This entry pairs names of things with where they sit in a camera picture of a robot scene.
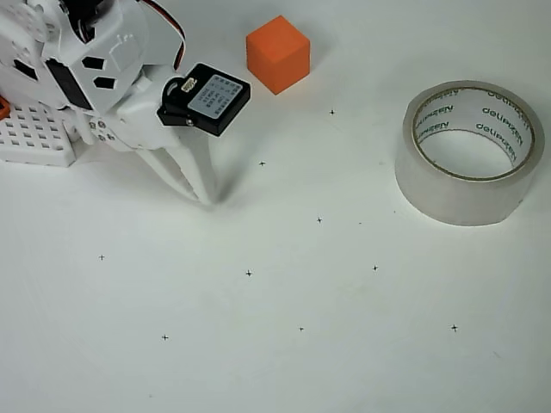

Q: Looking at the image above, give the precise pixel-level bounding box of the orange cube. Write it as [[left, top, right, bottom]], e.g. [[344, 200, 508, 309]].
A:
[[245, 15, 312, 96]]

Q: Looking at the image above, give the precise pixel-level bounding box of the black red white servo cable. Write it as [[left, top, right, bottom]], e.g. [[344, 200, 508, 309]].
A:
[[140, 0, 189, 71]]

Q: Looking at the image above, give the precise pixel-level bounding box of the white perforated base plate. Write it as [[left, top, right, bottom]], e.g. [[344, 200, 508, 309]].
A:
[[0, 102, 77, 168]]

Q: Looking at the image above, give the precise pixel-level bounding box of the clear tape roll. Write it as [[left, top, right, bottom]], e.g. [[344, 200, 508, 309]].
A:
[[394, 79, 546, 227]]

